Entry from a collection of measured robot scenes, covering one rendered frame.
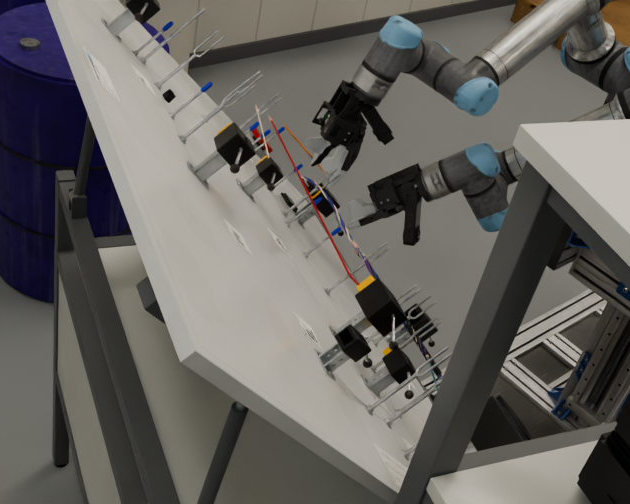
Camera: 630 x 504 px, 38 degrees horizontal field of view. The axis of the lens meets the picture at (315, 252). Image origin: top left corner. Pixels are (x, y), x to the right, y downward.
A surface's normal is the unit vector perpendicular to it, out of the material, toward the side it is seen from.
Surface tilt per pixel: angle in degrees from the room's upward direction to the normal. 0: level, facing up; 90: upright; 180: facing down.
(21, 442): 0
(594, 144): 0
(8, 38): 0
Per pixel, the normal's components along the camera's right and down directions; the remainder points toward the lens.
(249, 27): 0.64, 0.56
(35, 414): 0.18, -0.78
